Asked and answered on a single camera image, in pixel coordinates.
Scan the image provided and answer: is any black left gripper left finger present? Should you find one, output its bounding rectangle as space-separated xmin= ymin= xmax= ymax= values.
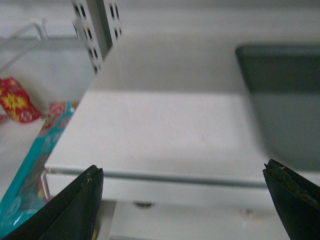
xmin=3 ymin=165 xmax=104 ymax=240

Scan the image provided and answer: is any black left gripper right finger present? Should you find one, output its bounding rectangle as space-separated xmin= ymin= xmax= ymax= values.
xmin=262 ymin=159 xmax=320 ymax=240

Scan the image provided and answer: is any grey silver tray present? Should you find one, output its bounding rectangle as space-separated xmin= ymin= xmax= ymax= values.
xmin=235 ymin=44 xmax=320 ymax=172

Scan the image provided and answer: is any teal snack bag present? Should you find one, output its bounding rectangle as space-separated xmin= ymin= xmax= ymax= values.
xmin=0 ymin=101 xmax=79 ymax=238

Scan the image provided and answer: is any red yellow snack pouch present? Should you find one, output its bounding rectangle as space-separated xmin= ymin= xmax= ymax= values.
xmin=0 ymin=77 xmax=43 ymax=124

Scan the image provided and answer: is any white upper shelf board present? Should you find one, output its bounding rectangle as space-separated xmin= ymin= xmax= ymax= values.
xmin=43 ymin=37 xmax=320 ymax=203

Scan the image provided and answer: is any white slotted shelf upright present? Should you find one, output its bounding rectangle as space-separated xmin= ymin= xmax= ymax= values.
xmin=71 ymin=0 xmax=123 ymax=74

